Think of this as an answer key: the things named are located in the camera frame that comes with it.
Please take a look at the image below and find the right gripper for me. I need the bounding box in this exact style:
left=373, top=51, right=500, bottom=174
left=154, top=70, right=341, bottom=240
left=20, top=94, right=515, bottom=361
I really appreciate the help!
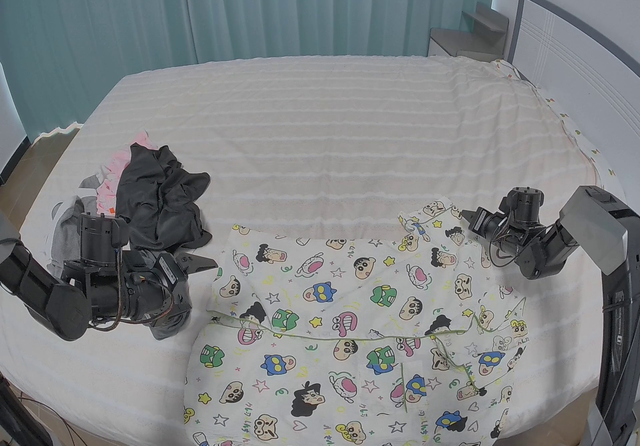
left=460, top=206, right=511, bottom=241

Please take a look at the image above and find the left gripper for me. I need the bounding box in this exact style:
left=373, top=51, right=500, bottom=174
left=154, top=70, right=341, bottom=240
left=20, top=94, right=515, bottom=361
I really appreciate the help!
left=122, top=254, right=218, bottom=327

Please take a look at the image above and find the white printed pyjama top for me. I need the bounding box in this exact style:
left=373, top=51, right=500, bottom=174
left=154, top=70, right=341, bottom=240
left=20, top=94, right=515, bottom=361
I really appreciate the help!
left=182, top=198, right=528, bottom=446

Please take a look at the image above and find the dark grey garment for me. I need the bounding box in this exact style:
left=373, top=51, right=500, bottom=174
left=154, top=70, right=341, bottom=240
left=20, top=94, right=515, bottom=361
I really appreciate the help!
left=149, top=306, right=193, bottom=341

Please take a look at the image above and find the black garment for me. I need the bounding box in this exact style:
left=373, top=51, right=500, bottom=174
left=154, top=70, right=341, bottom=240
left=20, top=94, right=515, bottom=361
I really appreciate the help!
left=116, top=144, right=214, bottom=253

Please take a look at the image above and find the pink garment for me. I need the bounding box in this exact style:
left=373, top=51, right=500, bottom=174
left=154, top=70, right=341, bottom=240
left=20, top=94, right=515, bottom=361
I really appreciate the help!
left=96, top=130, right=152, bottom=220

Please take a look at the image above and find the grey and white garment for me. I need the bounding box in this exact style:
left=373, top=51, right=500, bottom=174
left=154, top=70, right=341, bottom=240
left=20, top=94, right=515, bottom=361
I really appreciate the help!
left=47, top=174, right=103, bottom=280

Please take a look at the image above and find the bed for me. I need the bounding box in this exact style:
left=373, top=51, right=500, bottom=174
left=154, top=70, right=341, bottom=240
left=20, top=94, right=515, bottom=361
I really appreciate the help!
left=0, top=0, right=640, bottom=446

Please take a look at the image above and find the grey bedside table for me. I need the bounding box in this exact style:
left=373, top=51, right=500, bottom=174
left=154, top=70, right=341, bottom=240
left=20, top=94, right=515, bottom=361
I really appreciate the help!
left=429, top=1, right=510, bottom=59

